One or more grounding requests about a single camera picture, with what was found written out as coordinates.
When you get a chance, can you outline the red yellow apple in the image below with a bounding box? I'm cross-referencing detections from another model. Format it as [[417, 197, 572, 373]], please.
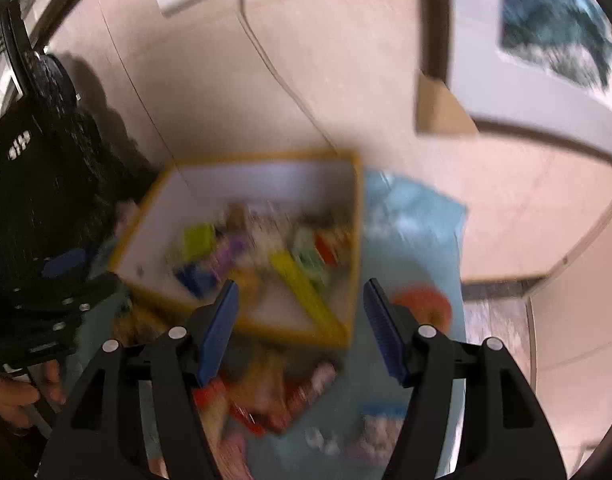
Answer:
[[391, 285, 454, 333]]

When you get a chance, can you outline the dark carved wooden furniture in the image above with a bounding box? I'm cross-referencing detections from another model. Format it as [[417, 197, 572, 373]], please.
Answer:
[[0, 5, 157, 291]]

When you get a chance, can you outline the cardboard corner protector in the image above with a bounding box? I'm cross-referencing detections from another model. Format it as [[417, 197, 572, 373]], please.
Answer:
[[415, 71, 480, 137]]

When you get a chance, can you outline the grey power cable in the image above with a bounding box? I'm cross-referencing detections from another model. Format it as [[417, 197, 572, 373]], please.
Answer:
[[236, 0, 347, 153]]

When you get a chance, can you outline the yellow cardboard box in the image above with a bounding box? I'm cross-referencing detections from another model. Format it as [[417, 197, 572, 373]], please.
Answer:
[[108, 151, 363, 348]]

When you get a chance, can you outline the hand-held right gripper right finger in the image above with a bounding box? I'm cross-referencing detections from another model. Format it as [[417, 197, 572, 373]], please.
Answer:
[[362, 277, 569, 480]]

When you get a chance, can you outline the person's left hand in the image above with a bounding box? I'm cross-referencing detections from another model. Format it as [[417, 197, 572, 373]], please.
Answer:
[[0, 360, 67, 436]]

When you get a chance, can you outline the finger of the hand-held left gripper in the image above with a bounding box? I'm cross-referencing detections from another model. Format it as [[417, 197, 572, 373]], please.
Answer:
[[41, 249, 89, 281]]

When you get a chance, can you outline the pile of snack packets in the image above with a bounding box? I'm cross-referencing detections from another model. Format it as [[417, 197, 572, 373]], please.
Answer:
[[113, 202, 409, 480]]

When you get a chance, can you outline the framed lotus painting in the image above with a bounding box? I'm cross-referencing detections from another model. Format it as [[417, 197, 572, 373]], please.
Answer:
[[418, 0, 612, 166]]

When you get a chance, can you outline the blue printed blanket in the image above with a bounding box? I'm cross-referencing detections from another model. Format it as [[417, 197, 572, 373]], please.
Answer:
[[61, 170, 469, 480]]

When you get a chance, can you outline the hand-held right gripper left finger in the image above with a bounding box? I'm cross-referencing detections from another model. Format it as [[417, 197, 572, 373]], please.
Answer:
[[36, 280, 241, 480]]

